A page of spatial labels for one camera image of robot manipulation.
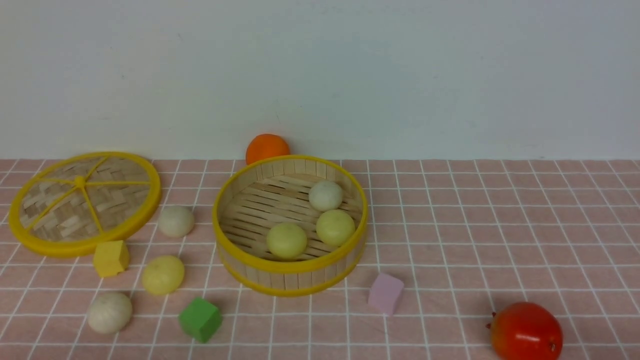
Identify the red apple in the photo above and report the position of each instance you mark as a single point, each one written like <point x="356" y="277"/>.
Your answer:
<point x="525" y="330"/>

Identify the orange fruit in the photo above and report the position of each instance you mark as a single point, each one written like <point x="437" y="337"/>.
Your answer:
<point x="264" y="146"/>

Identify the pink foam cube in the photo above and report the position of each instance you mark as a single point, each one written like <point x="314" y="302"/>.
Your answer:
<point x="385" y="293"/>

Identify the white bun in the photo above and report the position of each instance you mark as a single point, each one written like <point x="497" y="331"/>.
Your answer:
<point x="325" y="196"/>
<point x="109" y="313"/>
<point x="176" y="221"/>

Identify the yellow foam cube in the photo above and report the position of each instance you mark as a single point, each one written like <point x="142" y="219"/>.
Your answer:
<point x="110" y="258"/>

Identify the yellow-rimmed bamboo steamer tray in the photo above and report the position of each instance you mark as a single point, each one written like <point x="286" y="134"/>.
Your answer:
<point x="273" y="191"/>

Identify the yellow bun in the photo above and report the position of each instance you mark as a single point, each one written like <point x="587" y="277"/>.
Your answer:
<point x="335" y="227"/>
<point x="163" y="275"/>
<point x="286" y="240"/>

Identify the yellow-rimmed woven steamer lid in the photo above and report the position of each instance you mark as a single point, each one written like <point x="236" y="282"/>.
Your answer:
<point x="70" y="207"/>

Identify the pink checkered tablecloth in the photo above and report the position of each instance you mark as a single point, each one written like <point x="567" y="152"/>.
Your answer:
<point x="467" y="238"/>

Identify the green foam cube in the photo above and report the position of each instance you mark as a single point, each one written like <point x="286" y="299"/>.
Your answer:
<point x="200" y="319"/>

